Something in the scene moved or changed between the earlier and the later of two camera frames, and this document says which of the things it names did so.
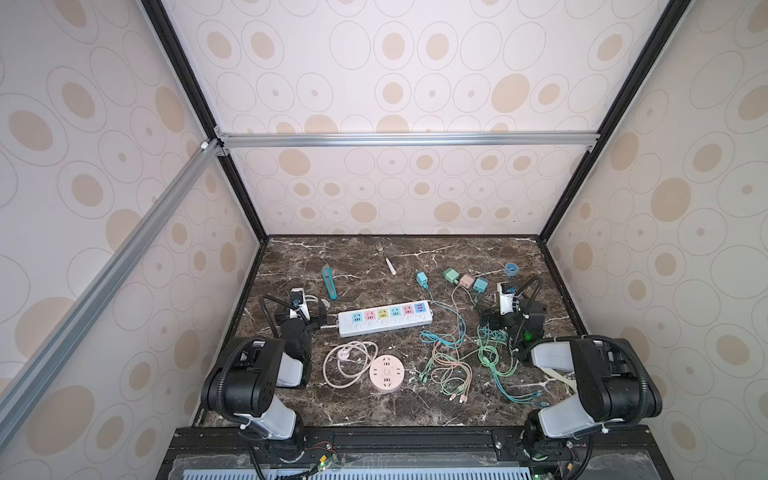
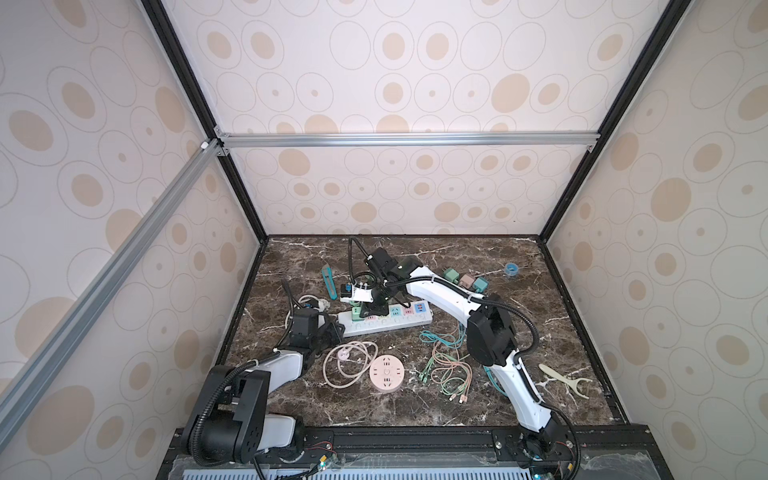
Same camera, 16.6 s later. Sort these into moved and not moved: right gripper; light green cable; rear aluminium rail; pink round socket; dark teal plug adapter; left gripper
Moved: light green cable; right gripper
Not moved: rear aluminium rail; pink round socket; dark teal plug adapter; left gripper
